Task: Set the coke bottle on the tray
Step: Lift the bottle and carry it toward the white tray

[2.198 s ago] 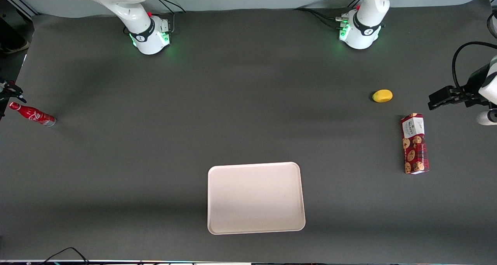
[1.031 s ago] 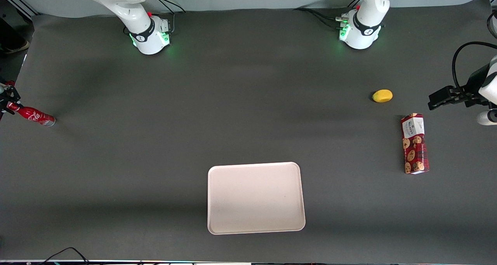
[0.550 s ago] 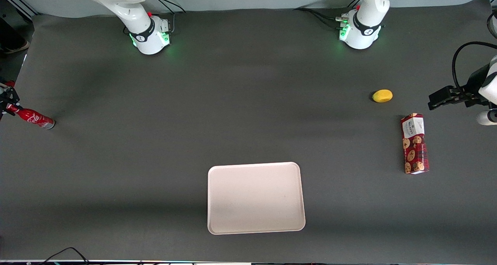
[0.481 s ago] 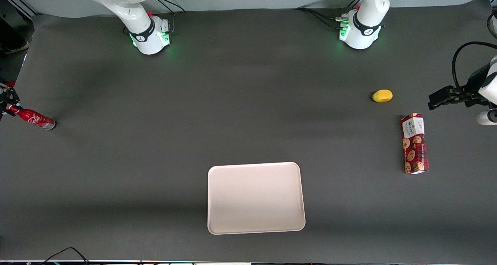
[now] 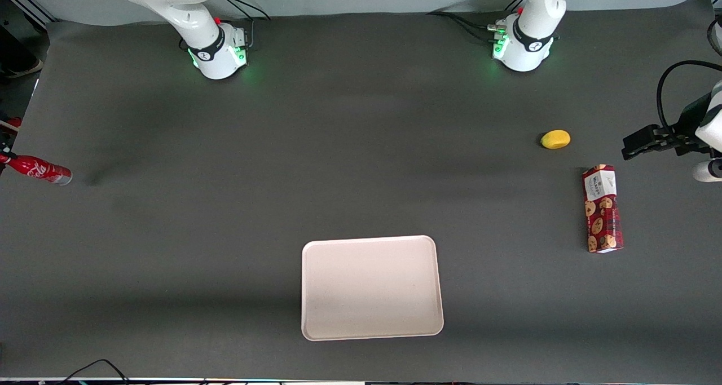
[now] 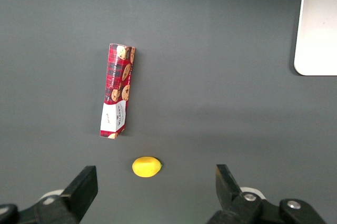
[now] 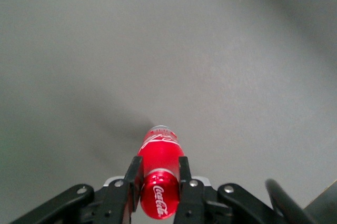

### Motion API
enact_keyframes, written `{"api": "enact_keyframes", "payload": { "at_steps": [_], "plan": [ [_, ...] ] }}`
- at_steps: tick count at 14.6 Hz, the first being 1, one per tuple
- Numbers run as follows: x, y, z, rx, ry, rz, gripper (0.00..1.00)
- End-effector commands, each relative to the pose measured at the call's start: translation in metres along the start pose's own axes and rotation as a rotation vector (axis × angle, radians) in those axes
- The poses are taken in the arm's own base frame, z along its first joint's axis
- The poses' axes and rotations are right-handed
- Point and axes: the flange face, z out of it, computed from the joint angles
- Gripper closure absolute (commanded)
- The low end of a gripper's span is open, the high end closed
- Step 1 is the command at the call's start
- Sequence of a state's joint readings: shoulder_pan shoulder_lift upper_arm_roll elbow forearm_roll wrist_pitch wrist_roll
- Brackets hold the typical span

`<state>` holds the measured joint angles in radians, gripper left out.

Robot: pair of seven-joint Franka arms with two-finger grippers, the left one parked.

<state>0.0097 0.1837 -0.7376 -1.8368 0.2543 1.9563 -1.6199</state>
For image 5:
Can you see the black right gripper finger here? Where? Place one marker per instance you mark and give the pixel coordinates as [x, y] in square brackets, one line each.
[3, 148]

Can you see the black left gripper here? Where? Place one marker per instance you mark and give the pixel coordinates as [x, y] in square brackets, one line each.
[689, 122]

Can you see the red coke bottle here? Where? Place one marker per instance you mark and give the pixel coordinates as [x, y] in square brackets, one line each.
[36, 169]

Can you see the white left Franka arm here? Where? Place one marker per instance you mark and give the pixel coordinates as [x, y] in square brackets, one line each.
[536, 30]

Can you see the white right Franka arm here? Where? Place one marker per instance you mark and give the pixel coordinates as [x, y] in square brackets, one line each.
[192, 18]

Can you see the cream plastic tray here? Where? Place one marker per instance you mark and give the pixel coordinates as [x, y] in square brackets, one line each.
[371, 288]

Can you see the small red floor object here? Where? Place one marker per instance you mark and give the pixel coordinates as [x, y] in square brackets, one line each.
[11, 123]

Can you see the red cookie box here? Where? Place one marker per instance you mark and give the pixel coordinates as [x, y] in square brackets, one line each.
[602, 210]

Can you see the dark shoe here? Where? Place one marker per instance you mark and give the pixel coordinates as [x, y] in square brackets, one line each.
[22, 68]

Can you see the yellow lemon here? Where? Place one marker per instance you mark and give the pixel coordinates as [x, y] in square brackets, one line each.
[555, 139]

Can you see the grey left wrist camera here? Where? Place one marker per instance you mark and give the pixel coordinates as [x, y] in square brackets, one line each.
[708, 171]

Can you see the aluminium frame profile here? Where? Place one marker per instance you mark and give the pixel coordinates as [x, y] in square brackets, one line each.
[28, 1]

